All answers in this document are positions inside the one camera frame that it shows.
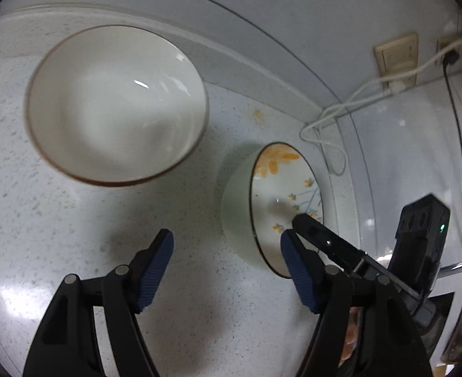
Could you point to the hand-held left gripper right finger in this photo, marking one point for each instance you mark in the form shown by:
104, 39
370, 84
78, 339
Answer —
298, 273

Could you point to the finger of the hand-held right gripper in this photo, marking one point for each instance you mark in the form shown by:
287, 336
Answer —
325, 241

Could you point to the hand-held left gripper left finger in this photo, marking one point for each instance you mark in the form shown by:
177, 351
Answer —
156, 269

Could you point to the small bowl with orange flowers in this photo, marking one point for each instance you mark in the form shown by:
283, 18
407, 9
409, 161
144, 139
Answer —
238, 212

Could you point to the white bowl with brown rim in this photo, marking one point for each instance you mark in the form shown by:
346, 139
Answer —
115, 106

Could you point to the person's right hand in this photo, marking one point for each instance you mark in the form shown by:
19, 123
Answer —
350, 333

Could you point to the beige wall socket plate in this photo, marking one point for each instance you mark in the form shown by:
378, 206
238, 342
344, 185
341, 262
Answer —
395, 59

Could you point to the small wall socket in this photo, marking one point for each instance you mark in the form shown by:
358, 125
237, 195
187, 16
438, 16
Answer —
450, 49

